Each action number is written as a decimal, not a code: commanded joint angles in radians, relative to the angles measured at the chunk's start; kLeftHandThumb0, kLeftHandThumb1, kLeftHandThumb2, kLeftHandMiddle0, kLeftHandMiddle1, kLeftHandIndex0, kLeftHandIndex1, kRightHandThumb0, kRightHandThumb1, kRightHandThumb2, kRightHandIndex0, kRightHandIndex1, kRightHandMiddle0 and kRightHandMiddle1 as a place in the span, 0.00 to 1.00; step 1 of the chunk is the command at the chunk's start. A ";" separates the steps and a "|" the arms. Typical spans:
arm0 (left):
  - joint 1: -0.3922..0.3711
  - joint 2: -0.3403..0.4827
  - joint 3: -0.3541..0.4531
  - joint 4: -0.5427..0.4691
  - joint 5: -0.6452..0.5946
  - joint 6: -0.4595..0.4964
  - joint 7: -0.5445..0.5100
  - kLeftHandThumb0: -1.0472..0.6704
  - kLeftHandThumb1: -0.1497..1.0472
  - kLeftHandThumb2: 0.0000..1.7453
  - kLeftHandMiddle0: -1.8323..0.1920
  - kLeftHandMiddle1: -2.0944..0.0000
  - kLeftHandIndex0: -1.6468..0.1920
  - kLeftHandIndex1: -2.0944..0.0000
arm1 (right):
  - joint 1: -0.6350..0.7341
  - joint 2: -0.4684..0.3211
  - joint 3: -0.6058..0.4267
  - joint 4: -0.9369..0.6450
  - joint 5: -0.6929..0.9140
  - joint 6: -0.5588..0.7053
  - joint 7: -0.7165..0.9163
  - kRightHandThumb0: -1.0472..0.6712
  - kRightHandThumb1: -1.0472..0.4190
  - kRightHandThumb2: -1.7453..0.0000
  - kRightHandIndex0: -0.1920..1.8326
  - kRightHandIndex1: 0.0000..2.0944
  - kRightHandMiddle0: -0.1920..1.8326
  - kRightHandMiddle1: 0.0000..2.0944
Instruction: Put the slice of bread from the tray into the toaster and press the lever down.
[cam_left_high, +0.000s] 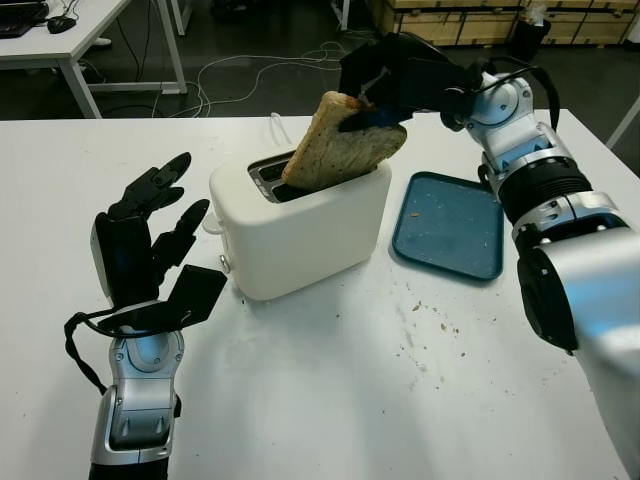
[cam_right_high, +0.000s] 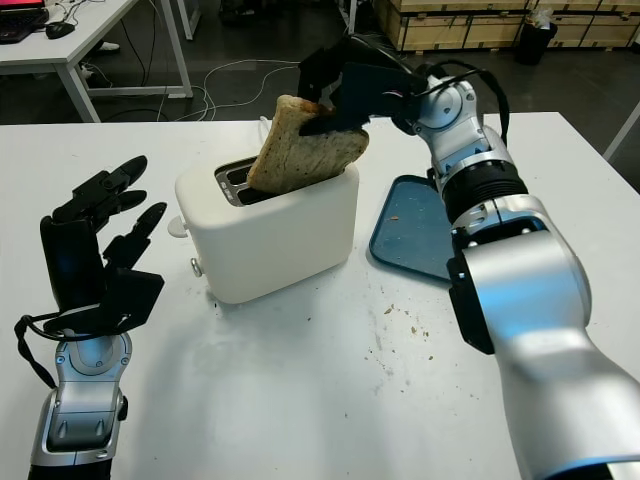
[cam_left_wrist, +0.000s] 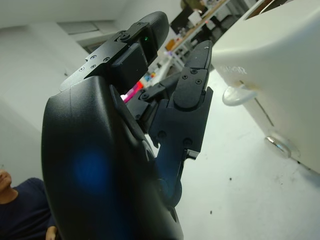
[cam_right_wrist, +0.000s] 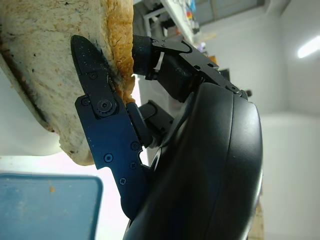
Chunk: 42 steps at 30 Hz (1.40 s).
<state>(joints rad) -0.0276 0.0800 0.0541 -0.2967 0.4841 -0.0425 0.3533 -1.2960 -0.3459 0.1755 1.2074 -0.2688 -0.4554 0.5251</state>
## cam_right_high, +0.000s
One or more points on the blue plastic tray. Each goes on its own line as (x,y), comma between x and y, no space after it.
(410,225)

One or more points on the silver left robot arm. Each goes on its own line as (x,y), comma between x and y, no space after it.
(80,400)

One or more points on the stacked wooden crates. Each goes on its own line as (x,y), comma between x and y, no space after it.
(475,22)

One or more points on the cream white two-slot toaster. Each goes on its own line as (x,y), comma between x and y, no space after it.
(280,245)

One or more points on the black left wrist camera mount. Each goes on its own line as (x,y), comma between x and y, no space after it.
(132,297)

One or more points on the white toaster lever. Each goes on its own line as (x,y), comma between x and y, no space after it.
(176,227)

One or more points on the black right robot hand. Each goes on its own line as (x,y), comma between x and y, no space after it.
(320,70)

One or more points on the black computer mouse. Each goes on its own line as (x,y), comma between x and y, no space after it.
(59,30)

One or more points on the black trash bin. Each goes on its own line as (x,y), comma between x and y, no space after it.
(535,45)

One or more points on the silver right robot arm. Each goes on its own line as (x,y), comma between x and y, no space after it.
(525,300)

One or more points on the white office desk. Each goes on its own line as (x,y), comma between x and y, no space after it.
(100,30)

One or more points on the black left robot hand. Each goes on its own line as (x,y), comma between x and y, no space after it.
(72,260)

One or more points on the toasted bread slice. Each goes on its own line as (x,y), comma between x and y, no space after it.
(300,155)

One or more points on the chrome toaster knob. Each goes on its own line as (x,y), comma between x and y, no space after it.
(197,267)

